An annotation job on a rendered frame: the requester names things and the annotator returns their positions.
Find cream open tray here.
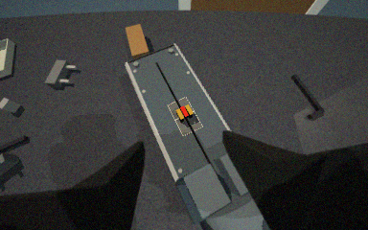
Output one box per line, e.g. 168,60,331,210
0,38,15,78

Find tan rectangular block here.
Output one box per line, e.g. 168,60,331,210
126,24,150,59

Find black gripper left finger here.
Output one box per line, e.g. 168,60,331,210
0,141,145,230

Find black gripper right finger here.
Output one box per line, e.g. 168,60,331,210
222,130,368,230

